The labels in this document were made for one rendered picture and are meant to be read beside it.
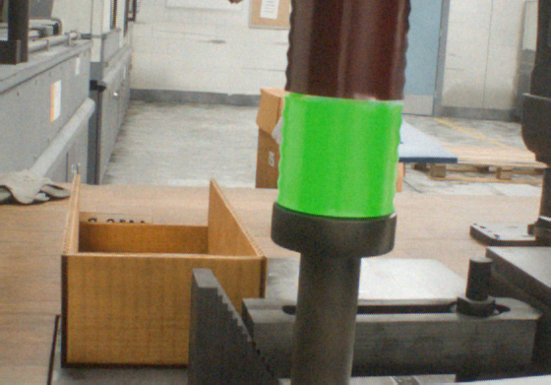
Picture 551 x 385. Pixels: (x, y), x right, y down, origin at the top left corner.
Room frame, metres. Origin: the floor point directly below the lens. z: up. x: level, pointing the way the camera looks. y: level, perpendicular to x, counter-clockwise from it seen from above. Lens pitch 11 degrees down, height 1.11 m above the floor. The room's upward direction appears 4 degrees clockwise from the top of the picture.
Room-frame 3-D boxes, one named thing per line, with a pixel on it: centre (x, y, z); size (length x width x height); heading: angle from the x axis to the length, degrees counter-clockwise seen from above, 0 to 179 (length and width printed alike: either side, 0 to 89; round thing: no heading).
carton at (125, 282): (0.61, 0.09, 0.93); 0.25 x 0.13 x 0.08; 12
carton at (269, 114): (4.83, -0.17, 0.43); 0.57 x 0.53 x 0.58; 13
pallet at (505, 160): (7.16, -1.68, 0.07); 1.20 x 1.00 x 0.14; 100
